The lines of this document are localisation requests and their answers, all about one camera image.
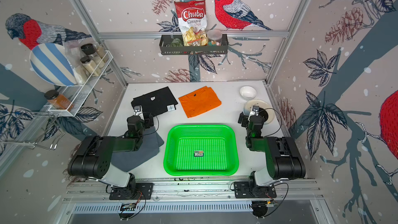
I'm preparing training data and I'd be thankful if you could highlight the black t-shirt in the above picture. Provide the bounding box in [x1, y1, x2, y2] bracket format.
[131, 87, 178, 117]

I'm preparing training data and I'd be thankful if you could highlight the grey t-shirt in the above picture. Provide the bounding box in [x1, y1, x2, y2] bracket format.
[112, 127, 164, 172]

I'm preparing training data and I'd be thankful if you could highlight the orange t-shirt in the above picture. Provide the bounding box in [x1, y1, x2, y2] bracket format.
[178, 86, 222, 118]

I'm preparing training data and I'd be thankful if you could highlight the green plastic basket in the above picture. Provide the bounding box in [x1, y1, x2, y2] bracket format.
[163, 124, 239, 176]

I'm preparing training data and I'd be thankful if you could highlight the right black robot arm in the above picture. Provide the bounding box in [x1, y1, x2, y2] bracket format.
[238, 113, 306, 189]

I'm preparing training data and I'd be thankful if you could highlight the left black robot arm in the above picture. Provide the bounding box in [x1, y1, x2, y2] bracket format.
[67, 112, 155, 194]

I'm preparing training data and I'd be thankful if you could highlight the white plate with dark centre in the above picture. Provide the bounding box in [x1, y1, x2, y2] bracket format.
[243, 99, 275, 124]

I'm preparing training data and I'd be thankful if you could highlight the small white bowl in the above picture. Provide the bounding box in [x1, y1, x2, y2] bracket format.
[239, 86, 257, 100]

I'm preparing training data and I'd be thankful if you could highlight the green item in shelf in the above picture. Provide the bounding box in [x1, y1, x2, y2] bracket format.
[169, 38, 184, 47]

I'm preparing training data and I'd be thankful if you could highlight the beige spice jar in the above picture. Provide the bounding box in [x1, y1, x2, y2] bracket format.
[80, 56, 101, 77]

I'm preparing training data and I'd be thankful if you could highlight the clear lidded candy jar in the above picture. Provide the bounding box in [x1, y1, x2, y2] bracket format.
[207, 29, 223, 46]

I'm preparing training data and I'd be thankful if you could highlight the black lid spice jar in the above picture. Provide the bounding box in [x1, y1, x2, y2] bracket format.
[80, 44, 105, 68]

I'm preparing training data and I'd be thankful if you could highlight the orange spice jar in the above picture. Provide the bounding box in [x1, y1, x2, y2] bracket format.
[44, 90, 74, 111]

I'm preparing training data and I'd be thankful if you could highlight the clear plastic bag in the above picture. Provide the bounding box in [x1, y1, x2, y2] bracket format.
[63, 40, 90, 86]

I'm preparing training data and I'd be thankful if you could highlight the blue striped plate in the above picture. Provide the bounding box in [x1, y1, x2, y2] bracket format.
[30, 43, 77, 87]

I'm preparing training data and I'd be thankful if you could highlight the red Chuba chips bag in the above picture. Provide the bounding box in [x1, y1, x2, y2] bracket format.
[174, 0, 208, 46]

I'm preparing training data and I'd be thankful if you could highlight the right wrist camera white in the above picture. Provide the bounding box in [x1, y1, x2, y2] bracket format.
[250, 105, 260, 116]

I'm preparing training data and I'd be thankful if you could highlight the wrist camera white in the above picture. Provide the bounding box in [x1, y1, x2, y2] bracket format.
[133, 105, 143, 115]
[250, 105, 260, 116]

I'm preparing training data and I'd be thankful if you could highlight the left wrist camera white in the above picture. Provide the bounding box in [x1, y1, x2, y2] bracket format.
[133, 105, 143, 115]

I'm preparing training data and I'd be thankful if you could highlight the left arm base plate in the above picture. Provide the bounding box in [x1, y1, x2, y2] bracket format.
[109, 183, 154, 200]

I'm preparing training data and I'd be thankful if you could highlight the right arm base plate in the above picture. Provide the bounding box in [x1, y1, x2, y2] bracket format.
[230, 181, 277, 199]

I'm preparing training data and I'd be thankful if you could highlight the white wire wall rack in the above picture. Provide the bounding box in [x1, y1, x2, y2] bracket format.
[48, 49, 114, 118]

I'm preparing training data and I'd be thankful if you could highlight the black wall shelf basket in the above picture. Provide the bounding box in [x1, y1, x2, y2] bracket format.
[159, 34, 229, 55]

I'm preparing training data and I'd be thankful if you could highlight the chrome wire hook rack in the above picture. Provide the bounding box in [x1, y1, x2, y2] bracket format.
[1, 110, 65, 150]

